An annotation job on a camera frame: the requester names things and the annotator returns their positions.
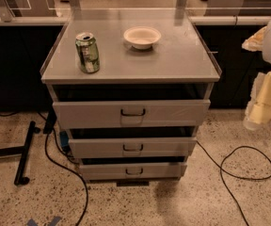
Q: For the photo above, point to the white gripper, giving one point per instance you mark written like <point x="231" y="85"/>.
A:
<point x="258" y="109"/>

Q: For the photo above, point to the grey bottom drawer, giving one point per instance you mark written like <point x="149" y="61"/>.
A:
<point x="111" y="172"/>

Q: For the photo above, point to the grey drawer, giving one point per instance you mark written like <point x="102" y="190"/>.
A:
<point x="115" y="114"/>
<point x="111" y="172"/>
<point x="131" y="147"/>

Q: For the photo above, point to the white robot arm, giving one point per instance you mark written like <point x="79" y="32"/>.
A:
<point x="266" y="51"/>

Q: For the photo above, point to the grey top drawer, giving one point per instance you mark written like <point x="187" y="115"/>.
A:
<point x="115" y="114"/>

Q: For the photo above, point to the grey drawer cabinet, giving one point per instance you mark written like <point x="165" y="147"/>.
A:
<point x="177" y="67"/>

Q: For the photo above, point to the grey middle drawer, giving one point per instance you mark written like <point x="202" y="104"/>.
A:
<point x="131" y="147"/>

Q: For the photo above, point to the white paper bowl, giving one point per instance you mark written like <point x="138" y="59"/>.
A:
<point x="142" y="37"/>

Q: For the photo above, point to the green soda can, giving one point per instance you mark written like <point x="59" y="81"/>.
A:
<point x="88" y="52"/>

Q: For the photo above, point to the black metal stand base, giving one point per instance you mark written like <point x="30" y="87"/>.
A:
<point x="22" y="152"/>

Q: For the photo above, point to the blue tape floor mark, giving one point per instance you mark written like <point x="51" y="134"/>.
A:
<point x="53" y="221"/>

